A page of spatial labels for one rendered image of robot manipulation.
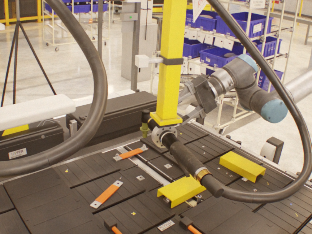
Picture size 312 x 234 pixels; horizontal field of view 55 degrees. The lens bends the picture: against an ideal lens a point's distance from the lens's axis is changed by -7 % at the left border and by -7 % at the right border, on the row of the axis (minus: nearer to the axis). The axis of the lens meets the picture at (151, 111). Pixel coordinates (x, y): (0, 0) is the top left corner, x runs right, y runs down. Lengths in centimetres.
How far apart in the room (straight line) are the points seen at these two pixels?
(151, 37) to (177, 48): 401
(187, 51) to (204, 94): 263
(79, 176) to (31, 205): 21
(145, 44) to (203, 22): 140
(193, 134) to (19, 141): 72
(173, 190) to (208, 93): 36
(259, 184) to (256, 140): 253
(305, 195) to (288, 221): 17
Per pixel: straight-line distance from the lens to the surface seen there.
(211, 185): 85
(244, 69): 119
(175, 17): 93
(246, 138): 366
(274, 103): 114
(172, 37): 93
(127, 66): 506
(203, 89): 113
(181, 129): 143
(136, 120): 140
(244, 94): 124
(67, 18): 72
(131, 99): 145
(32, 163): 56
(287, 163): 339
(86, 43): 70
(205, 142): 135
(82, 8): 708
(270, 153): 142
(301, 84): 123
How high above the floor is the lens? 166
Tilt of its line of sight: 24 degrees down
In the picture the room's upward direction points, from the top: 4 degrees clockwise
